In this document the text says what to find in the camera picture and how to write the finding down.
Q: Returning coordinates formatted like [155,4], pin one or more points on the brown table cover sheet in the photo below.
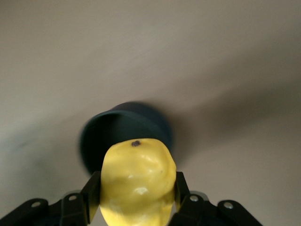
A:
[141,47]

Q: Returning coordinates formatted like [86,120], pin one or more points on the yellow potato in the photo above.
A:
[138,179]

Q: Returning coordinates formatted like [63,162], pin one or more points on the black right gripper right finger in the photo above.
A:
[197,209]

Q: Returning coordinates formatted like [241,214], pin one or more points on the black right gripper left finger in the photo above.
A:
[77,207]

